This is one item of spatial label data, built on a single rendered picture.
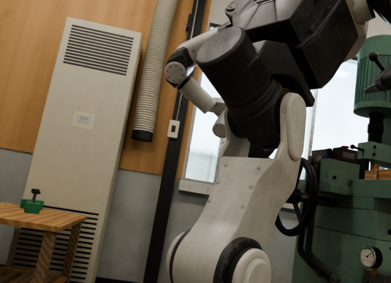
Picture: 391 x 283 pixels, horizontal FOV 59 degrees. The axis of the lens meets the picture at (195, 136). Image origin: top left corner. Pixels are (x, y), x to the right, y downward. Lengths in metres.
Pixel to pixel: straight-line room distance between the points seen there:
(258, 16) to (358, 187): 0.74
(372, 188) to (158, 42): 1.86
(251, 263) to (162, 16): 2.30
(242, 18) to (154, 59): 1.76
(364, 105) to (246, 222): 0.96
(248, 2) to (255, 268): 0.61
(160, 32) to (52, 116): 0.97
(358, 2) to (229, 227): 0.61
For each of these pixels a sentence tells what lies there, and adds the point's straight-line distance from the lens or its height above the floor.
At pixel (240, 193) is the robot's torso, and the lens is 0.71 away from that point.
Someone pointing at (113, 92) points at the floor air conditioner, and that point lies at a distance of 2.42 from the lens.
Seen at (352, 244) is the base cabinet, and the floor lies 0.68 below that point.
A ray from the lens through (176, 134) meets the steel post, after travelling 2.56.
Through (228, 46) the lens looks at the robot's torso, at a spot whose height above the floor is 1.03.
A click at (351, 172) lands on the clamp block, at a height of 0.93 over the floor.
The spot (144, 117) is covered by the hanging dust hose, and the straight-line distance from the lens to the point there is 2.49.
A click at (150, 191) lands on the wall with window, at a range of 2.62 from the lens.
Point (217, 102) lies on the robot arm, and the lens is 1.29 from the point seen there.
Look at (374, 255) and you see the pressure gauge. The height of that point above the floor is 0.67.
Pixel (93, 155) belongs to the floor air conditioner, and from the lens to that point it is 2.36.
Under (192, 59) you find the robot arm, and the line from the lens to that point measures 1.20.
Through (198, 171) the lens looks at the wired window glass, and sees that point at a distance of 2.73.
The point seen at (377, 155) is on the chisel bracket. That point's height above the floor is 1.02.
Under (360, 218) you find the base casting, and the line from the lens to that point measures 1.32.
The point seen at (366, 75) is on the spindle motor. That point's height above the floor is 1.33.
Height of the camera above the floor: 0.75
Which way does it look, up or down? 10 degrees up
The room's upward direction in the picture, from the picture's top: 10 degrees clockwise
